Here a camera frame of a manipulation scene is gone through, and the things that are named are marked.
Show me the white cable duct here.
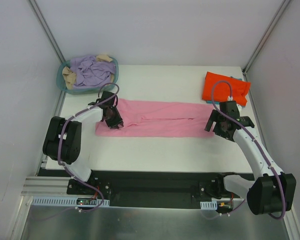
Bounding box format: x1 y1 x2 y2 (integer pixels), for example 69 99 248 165
32 196 110 208
200 200 218 211

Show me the beige t shirt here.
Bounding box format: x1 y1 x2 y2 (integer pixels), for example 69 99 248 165
62 55 115 90

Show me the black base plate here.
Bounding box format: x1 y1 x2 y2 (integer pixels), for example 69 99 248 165
37 168 256 208

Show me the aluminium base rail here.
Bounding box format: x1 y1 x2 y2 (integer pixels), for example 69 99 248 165
21 176 70 196

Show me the right white cable duct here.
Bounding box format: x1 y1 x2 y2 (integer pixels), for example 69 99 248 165
200 200 218 211

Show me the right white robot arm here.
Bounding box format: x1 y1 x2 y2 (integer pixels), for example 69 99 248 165
205 100 297 219

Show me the pink t shirt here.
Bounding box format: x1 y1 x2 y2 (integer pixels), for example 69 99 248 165
95 99 214 138

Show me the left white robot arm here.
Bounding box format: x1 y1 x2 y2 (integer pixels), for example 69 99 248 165
42 91 124 195

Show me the purple t shirt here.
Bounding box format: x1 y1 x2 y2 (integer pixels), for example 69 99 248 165
70 55 117 89

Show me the right aluminium frame post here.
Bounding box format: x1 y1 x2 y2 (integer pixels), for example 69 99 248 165
242 0 293 76

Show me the teal folded t shirt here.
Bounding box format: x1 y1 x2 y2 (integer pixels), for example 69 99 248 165
205 76 246 109

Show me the left aluminium frame post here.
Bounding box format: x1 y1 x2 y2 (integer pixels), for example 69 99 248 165
27 0 66 63

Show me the left white cable duct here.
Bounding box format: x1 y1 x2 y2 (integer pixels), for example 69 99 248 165
32 196 110 208

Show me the aluminium frame post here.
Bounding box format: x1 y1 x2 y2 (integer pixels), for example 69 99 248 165
242 0 293 76
27 0 66 63

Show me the teal laundry basket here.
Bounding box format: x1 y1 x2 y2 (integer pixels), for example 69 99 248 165
56 57 119 95

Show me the orange folded t shirt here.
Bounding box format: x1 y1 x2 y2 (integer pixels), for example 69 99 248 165
201 71 252 107

